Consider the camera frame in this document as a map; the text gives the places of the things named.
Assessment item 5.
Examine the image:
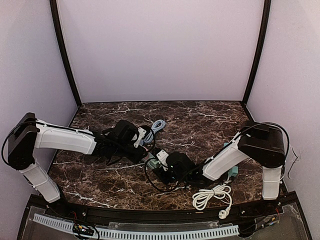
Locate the green dual USB charger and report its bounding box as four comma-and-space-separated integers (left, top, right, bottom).
147, 158, 161, 170

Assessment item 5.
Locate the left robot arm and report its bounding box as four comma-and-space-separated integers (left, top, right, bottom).
1, 112, 152, 204

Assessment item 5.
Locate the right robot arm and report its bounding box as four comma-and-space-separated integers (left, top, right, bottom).
153, 120, 290, 201

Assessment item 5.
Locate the teal power strip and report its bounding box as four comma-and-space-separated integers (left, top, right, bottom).
223, 143, 239, 178

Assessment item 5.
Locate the small green circuit board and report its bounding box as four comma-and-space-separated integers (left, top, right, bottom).
72, 224, 95, 236

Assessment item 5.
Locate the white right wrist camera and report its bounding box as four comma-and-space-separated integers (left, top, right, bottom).
156, 149, 169, 171

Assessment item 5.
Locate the white coiled power cable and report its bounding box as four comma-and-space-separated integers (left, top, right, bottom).
191, 174, 233, 221

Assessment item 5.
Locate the light blue power strip cable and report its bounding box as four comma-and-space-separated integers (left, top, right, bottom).
142, 119, 167, 145

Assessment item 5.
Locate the white slotted cable duct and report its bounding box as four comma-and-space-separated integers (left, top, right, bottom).
32, 213, 240, 240

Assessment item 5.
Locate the black frame post right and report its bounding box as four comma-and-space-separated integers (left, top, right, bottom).
241, 0, 272, 108

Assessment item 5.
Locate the black frame post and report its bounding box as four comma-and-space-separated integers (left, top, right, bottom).
241, 0, 272, 108
49, 0, 82, 108

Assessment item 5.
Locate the black frame post left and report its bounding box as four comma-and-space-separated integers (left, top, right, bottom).
49, 0, 82, 108

